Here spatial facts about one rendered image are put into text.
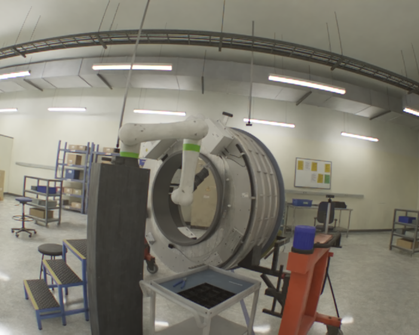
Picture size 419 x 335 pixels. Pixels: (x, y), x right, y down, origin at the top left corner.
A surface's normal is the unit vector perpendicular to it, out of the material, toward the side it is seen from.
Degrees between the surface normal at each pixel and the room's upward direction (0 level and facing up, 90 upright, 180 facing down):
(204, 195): 90
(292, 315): 90
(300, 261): 90
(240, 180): 90
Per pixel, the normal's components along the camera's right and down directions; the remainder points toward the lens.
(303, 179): 0.01, -0.07
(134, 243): 0.65, 0.01
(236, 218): -0.62, -0.11
